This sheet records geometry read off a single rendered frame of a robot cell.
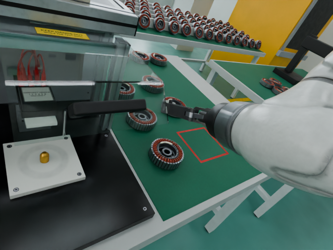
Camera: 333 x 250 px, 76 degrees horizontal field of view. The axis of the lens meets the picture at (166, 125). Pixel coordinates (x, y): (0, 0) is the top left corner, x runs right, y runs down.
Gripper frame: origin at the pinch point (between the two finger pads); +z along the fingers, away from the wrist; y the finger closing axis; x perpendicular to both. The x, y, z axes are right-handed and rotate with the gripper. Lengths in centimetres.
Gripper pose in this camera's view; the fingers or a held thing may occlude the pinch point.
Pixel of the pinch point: (188, 109)
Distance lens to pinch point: 59.2
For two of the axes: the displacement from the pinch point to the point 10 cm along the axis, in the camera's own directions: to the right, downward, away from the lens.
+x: 2.0, -9.7, -1.4
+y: 9.3, 1.4, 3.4
